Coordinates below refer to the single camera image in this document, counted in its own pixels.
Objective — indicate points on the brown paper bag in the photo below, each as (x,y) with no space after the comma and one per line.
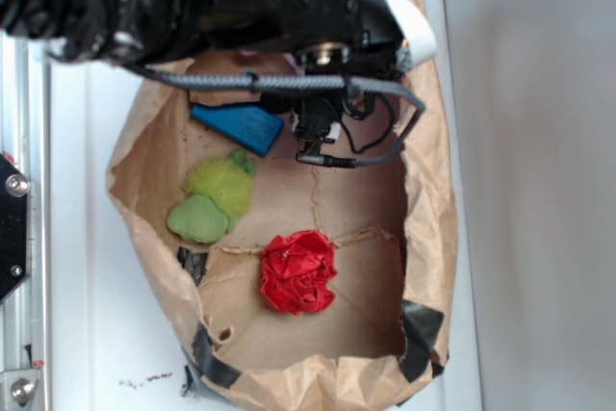
(284,175)

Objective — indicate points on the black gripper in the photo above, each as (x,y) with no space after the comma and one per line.
(353,53)

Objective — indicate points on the red crumpled paper ball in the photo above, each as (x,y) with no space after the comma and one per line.
(295,271)

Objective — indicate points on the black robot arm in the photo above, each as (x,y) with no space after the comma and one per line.
(142,34)

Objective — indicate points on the blue wooden block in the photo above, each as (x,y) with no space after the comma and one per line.
(247,125)

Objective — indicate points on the aluminium frame rail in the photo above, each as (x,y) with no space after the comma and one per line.
(25,374)

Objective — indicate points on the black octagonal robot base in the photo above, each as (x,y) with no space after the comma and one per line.
(14,227)

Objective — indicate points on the green plush frog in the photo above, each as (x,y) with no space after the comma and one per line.
(219,192)

